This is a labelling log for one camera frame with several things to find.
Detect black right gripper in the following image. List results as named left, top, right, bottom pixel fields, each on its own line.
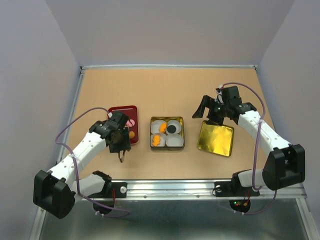
left=191, top=95, right=230, bottom=126

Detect metal tongs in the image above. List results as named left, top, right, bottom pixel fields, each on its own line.
left=118, top=150, right=127, bottom=163

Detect gold tin lid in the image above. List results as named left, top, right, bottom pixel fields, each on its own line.
left=197, top=120, right=234, bottom=157

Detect orange fish cookie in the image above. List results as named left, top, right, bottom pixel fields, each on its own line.
left=151, top=134, right=161, bottom=147
left=159, top=122, right=167, bottom=133

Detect black round cookie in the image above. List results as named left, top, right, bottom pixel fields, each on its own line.
left=166, top=124, right=177, bottom=134

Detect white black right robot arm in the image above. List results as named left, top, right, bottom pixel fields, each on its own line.
left=192, top=82, right=306, bottom=195

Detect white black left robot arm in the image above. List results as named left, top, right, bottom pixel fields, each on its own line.
left=33, top=111, right=131, bottom=219

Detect small round tan cookie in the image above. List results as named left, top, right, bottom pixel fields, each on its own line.
left=129, top=131, right=135, bottom=139

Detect pink round cookie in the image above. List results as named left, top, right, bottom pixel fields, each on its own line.
left=126, top=119, right=135, bottom=128

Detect red rectangular tray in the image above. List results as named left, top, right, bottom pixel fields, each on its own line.
left=108, top=105, right=139, bottom=145

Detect gold square tin box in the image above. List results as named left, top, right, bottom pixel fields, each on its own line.
left=149, top=116, right=185, bottom=151

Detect white paper cup back right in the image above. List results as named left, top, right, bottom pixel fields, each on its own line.
left=166, top=119, right=182, bottom=135

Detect white paper cup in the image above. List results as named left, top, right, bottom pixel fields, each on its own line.
left=150, top=119, right=167, bottom=134
left=166, top=119, right=182, bottom=135
left=166, top=134, right=184, bottom=147
left=150, top=133, right=167, bottom=148

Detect white paper cup back left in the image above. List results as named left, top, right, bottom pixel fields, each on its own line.
left=150, top=119, right=167, bottom=134

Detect white paper cup front left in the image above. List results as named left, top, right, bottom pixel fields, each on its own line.
left=150, top=133, right=167, bottom=148

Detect white paper cup front right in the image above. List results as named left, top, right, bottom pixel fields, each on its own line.
left=166, top=134, right=184, bottom=147

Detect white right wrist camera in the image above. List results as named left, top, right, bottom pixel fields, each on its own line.
left=214, top=85, right=224, bottom=104

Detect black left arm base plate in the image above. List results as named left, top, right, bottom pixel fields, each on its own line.
left=86, top=181, right=128, bottom=199

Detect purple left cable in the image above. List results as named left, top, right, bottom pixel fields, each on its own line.
left=54, top=107, right=131, bottom=218

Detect purple cable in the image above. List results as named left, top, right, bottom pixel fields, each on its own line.
left=218, top=82, right=278, bottom=216
left=54, top=107, right=131, bottom=218

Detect aluminium front rail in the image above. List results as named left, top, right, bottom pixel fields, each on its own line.
left=41, top=177, right=308, bottom=201

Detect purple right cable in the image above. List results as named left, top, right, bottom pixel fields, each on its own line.
left=218, top=82, right=278, bottom=216

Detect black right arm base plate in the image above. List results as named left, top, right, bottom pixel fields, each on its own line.
left=213, top=181, right=260, bottom=197

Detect aluminium table edge rail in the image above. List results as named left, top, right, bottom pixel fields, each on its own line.
left=80, top=64, right=258, bottom=73

